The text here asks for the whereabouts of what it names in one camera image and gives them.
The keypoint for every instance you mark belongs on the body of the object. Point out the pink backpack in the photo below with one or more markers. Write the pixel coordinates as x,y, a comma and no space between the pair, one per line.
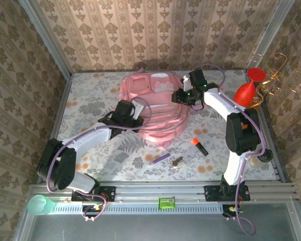
160,120

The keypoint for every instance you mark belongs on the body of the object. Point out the purple pen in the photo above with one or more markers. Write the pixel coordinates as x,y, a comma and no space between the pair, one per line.
161,158

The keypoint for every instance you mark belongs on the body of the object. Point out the black and beige clip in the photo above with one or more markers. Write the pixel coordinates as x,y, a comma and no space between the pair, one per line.
178,162

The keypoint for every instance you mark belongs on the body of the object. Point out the orange and black highlighter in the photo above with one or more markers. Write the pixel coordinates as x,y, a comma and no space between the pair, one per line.
202,149

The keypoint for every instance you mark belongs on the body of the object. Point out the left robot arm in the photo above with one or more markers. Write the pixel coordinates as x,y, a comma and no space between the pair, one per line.
55,168

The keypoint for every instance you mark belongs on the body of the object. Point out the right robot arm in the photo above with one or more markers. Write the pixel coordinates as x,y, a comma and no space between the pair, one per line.
243,133

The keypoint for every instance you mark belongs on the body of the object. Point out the red wine glass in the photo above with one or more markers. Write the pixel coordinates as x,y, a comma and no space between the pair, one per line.
244,94

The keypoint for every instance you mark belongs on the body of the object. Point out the orange wooden block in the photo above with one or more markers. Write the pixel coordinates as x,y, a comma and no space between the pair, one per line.
244,125

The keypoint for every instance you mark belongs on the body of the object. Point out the green packet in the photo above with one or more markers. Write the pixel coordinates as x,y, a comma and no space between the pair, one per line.
166,202

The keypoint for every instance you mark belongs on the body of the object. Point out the beige round disc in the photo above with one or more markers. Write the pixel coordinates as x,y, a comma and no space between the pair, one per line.
255,162

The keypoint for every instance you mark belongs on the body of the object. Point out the black round knob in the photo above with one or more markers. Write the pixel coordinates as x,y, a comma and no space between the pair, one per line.
264,157

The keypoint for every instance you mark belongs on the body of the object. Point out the teal plastic cup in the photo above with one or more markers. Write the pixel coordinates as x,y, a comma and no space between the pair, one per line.
38,204

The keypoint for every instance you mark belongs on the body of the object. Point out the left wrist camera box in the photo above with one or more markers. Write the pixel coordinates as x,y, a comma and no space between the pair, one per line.
139,109

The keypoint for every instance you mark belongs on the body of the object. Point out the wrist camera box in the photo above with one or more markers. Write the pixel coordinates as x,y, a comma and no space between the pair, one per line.
139,109
186,82

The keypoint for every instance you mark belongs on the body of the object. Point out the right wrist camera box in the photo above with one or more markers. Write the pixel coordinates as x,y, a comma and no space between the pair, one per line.
186,82

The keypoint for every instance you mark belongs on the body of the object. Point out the aluminium side rail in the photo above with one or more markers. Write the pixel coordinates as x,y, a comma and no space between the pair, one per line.
278,173
63,100

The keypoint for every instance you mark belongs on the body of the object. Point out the aluminium front rail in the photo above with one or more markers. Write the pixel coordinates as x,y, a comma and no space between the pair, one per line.
153,189

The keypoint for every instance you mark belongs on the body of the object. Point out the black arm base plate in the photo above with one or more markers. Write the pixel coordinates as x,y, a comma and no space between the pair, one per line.
108,193
212,193

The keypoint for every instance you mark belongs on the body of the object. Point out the aluminium corner post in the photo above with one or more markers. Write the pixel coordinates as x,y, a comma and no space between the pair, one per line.
47,40
271,35

